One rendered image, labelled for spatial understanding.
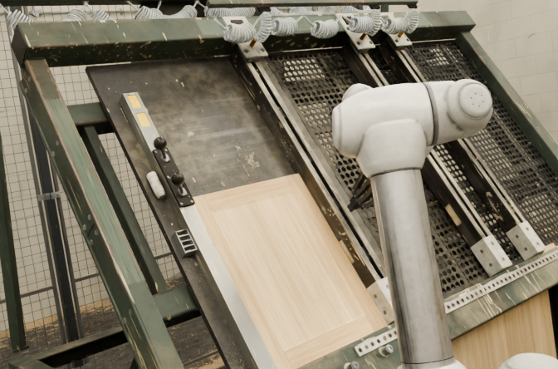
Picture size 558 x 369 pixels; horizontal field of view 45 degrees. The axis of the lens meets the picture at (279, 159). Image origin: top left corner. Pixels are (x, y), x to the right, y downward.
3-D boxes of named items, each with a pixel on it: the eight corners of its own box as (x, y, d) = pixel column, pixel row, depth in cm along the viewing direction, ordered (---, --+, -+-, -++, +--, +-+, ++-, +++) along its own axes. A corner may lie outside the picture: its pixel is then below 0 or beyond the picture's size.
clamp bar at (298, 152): (380, 329, 202) (428, 294, 185) (211, 37, 245) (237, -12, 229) (401, 319, 208) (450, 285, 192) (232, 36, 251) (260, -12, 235)
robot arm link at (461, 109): (472, 83, 147) (411, 92, 147) (500, 61, 129) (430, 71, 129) (483, 142, 145) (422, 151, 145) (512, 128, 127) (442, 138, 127)
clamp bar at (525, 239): (521, 263, 252) (570, 230, 235) (360, 30, 295) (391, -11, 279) (535, 256, 258) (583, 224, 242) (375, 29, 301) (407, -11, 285)
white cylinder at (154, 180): (144, 177, 195) (155, 200, 192) (148, 172, 193) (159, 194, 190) (154, 175, 197) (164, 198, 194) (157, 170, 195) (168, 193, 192)
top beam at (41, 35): (21, 71, 197) (27, 47, 190) (10, 45, 200) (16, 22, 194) (464, 38, 335) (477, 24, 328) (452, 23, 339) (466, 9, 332)
